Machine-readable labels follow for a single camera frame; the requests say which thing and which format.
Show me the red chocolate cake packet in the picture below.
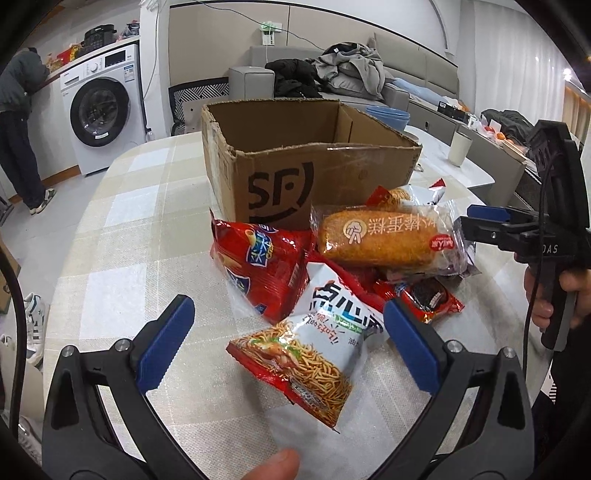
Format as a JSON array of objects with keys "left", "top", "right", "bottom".
[{"left": 374, "top": 277, "right": 465, "bottom": 324}]

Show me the white power strip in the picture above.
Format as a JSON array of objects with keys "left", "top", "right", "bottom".
[{"left": 257, "top": 21, "right": 282, "bottom": 46}]

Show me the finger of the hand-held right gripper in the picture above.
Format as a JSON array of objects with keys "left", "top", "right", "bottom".
[
  {"left": 454, "top": 216, "right": 525, "bottom": 256},
  {"left": 466, "top": 204, "right": 541, "bottom": 227}
]

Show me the brown cardboard box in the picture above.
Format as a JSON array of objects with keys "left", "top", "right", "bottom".
[{"left": 201, "top": 98, "right": 423, "bottom": 232}]

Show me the red crispy noodle packet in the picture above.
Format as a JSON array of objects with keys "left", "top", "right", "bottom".
[{"left": 362, "top": 185, "right": 416, "bottom": 208}]

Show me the stack of blue bowls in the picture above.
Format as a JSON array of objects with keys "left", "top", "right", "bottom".
[{"left": 366, "top": 105, "right": 411, "bottom": 132}]

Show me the person's right hand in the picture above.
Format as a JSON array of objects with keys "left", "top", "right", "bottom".
[{"left": 524, "top": 265, "right": 591, "bottom": 330}]

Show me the light blue pillow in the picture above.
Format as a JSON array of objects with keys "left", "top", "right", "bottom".
[{"left": 397, "top": 78, "right": 444, "bottom": 100}]

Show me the clear-wrapped orange bread cake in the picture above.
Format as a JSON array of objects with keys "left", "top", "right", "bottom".
[{"left": 309, "top": 198, "right": 476, "bottom": 278}]

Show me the checked tablecloth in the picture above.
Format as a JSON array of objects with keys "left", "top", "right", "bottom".
[{"left": 41, "top": 131, "right": 546, "bottom": 480}]

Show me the dark cloth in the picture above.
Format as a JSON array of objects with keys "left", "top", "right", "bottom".
[{"left": 480, "top": 109, "right": 539, "bottom": 148}]

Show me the white sneaker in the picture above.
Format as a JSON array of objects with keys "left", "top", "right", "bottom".
[{"left": 23, "top": 293, "right": 49, "bottom": 365}]

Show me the person's right forearm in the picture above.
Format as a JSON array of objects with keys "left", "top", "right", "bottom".
[{"left": 531, "top": 323, "right": 591, "bottom": 444}]

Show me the chair with patterned cushion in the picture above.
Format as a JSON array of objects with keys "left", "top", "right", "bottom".
[{"left": 168, "top": 76, "right": 232, "bottom": 137}]

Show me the grey clothes pile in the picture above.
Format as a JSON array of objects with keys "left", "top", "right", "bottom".
[{"left": 314, "top": 41, "right": 386, "bottom": 102}]

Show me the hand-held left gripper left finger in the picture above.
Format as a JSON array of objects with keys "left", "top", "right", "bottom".
[{"left": 41, "top": 294, "right": 204, "bottom": 480}]

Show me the person's left hand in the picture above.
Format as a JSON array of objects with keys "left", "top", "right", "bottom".
[{"left": 240, "top": 449, "right": 301, "bottom": 480}]

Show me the black kitchen appliance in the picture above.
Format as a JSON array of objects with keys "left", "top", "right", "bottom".
[{"left": 83, "top": 25, "right": 116, "bottom": 51}]

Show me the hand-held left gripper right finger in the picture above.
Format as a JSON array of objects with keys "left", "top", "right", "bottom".
[{"left": 383, "top": 298, "right": 539, "bottom": 480}]

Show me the red chip packet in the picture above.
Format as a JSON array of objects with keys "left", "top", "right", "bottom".
[{"left": 210, "top": 210, "right": 317, "bottom": 324}]

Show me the pile of snack packets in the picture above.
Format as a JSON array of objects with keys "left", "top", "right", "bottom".
[{"left": 48, "top": 44, "right": 84, "bottom": 70}]

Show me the white washing machine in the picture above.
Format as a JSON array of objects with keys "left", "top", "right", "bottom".
[{"left": 59, "top": 44, "right": 147, "bottom": 176}]

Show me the black jacket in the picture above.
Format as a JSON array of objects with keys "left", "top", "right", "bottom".
[{"left": 265, "top": 58, "right": 324, "bottom": 99}]

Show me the white noodle snack packet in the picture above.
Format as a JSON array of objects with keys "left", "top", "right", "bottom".
[{"left": 226, "top": 261, "right": 389, "bottom": 432}]

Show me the white cup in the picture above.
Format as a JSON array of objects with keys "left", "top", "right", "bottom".
[{"left": 448, "top": 130, "right": 472, "bottom": 167}]

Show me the grey sofa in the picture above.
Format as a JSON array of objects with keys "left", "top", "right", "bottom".
[{"left": 228, "top": 32, "right": 462, "bottom": 107}]

